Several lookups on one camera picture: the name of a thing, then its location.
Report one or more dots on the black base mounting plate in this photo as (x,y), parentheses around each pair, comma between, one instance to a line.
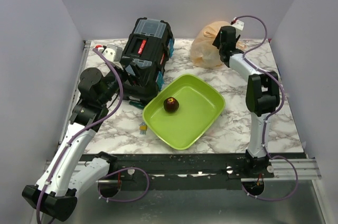
(131,172)

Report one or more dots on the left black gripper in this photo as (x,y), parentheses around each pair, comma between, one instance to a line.
(129,76)

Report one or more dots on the dark red fake apple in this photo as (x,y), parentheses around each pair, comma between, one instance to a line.
(171,105)

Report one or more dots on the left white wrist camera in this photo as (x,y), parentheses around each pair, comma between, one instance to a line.
(113,54)

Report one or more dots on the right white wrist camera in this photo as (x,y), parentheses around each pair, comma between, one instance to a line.
(238,25)

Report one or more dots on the translucent orange plastic bag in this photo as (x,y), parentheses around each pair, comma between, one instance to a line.
(202,53)

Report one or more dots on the green handled screwdriver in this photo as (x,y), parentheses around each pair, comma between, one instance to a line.
(136,104)

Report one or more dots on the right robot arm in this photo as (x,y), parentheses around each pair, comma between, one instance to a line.
(262,96)

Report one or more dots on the green plastic tray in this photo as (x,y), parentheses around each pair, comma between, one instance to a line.
(199,107)

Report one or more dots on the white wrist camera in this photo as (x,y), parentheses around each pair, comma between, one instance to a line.
(238,25)
(113,54)

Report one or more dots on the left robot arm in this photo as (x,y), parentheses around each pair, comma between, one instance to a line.
(57,191)

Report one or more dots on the black plastic toolbox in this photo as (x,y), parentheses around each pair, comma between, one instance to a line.
(150,46)

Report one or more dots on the aluminium extrusion rail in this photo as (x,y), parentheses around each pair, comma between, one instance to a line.
(279,170)

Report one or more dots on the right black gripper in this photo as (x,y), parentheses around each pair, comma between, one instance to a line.
(217,42)

